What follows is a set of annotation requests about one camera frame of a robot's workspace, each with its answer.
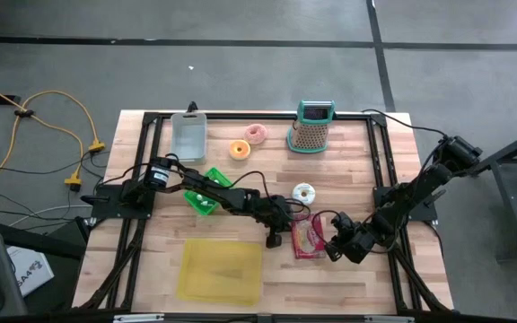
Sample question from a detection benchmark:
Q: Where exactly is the red popcorn packet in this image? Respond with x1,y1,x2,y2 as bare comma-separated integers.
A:
291,214,328,260

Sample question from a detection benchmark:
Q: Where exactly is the pink sprinkled donut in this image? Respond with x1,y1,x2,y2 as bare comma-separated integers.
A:
242,123,268,145

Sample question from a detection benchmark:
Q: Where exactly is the yellow extension cord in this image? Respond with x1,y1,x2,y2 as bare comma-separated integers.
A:
0,89,107,205
0,75,84,193

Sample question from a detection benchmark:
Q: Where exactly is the teal metal box grater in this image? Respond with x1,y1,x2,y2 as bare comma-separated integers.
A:
285,99,337,155

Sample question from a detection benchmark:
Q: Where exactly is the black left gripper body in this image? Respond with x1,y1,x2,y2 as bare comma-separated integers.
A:
241,191,299,231

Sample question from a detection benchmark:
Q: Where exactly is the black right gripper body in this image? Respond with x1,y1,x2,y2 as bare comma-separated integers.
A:
329,210,377,265

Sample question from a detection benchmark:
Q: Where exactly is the orange donut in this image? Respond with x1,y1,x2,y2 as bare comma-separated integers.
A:
228,139,252,162

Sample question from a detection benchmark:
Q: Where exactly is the green plastic tray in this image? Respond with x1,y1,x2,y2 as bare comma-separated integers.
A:
182,167,233,217

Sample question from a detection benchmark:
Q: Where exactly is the white printed box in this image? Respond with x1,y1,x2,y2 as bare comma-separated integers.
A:
5,245,56,297

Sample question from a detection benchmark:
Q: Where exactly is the black aluminium table frame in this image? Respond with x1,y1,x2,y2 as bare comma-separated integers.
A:
72,109,455,315

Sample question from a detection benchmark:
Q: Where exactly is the white sprinkled donut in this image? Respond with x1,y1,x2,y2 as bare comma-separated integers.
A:
291,182,317,207

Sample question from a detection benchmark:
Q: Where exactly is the yellow plastic tray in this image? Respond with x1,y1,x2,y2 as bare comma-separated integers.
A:
175,237,264,309

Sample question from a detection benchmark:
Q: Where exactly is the clear grey plastic bin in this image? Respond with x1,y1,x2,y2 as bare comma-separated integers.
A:
170,111,209,165

